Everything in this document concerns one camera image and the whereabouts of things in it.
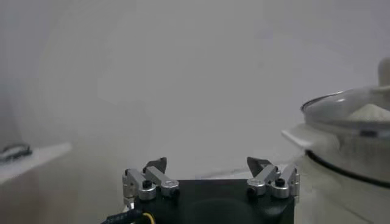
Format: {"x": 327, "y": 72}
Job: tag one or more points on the perforated steel steamer basket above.
{"x": 350, "y": 149}

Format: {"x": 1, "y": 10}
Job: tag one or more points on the white side table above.
{"x": 45, "y": 158}

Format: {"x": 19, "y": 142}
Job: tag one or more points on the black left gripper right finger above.
{"x": 274, "y": 182}

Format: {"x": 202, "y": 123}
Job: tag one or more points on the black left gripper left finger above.
{"x": 143, "y": 185}

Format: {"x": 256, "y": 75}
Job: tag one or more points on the white electric cooker pot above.
{"x": 329, "y": 198}

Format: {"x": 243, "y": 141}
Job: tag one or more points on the white steamed baozi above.
{"x": 370, "y": 113}

